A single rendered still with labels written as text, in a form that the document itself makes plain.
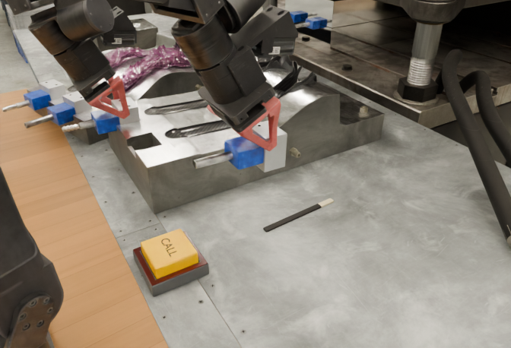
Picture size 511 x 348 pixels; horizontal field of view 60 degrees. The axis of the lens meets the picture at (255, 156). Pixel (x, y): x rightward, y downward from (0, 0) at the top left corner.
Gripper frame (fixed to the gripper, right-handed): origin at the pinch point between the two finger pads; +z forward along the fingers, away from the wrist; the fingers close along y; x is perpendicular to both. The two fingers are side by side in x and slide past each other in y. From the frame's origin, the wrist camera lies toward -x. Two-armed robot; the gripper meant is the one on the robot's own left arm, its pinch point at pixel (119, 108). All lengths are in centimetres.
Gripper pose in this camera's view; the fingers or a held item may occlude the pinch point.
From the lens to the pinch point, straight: 85.2
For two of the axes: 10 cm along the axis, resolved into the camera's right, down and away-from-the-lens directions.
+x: -7.6, 6.3, -1.4
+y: -5.1, -4.5, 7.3
